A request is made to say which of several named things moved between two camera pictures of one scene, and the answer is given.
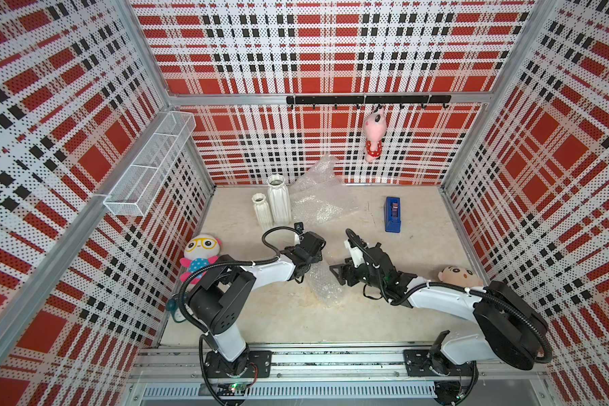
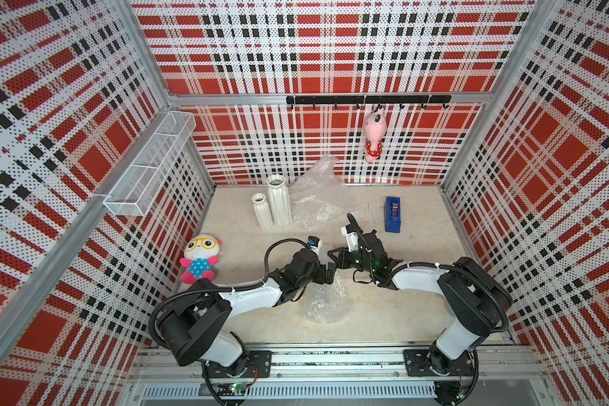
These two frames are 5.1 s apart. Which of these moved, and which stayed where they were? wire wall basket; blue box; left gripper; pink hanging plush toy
Moved: left gripper
Stayed: blue box; wire wall basket; pink hanging plush toy
